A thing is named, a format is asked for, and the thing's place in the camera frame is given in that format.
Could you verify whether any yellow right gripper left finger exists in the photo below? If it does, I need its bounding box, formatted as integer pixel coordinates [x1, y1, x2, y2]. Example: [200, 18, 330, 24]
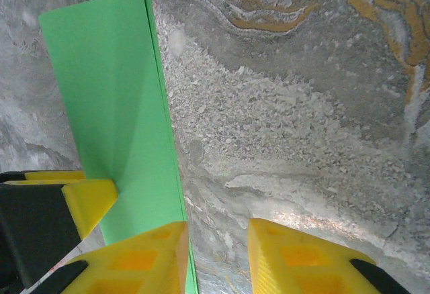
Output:
[33, 221, 189, 294]

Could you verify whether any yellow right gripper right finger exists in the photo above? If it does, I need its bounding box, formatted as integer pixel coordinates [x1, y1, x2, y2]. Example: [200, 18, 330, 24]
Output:
[247, 217, 416, 294]

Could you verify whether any green cloth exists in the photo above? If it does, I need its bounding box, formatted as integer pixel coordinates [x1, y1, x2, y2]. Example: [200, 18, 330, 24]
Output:
[38, 0, 200, 294]

